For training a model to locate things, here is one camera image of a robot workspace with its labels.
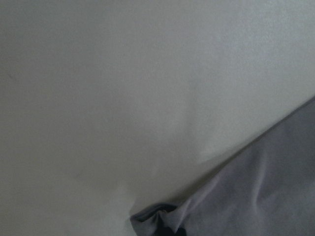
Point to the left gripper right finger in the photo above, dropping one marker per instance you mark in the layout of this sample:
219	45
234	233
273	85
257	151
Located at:
181	232

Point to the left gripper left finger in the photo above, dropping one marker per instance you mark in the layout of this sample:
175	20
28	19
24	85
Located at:
163	228

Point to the brown t-shirt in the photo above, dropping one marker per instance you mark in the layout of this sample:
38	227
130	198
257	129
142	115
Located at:
267	189

